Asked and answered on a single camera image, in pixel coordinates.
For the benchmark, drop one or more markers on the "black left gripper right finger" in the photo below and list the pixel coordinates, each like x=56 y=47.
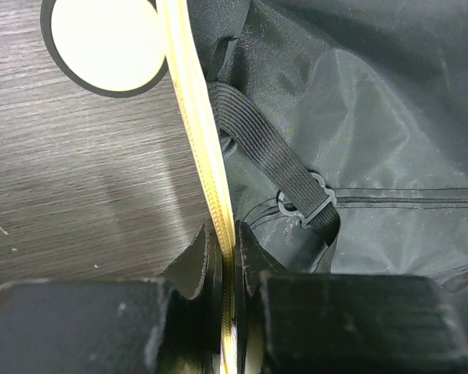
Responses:
x=340 y=323

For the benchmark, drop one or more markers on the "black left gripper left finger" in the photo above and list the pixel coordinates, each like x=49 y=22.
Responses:
x=164 y=324

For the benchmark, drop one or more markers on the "yellow hard-shell suitcase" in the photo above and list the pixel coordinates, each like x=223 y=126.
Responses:
x=337 y=130

